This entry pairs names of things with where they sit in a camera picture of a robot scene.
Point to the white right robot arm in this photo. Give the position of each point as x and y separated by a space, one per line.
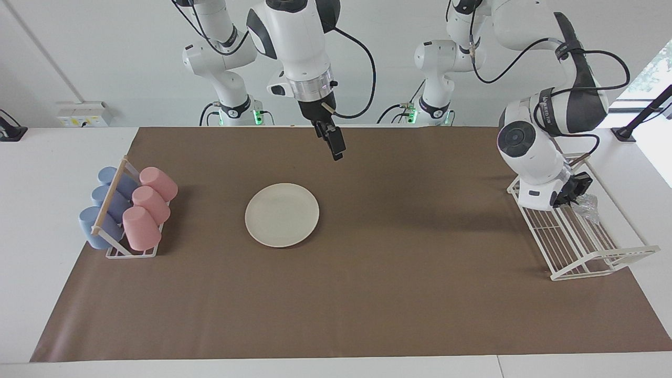
299 42

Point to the clear plastic wrapper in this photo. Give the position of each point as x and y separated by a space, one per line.
589 209

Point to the black angled stand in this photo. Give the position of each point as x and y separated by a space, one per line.
643 113

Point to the wooden white cup rack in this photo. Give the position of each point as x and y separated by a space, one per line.
107 202

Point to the brown paper table mat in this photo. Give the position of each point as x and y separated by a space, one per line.
367 304

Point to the blue plastic cup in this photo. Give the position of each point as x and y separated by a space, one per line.
125 182
116 202
89 226

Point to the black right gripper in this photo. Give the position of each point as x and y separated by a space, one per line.
315 110

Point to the pink plastic cup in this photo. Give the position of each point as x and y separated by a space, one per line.
152 205
160 184
140 230

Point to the cream round plate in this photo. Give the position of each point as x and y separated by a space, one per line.
282 215

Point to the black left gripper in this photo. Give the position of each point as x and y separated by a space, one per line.
572 190

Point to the white wall socket box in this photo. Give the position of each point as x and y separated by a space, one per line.
84 114

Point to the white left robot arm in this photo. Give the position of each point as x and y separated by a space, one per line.
530 152

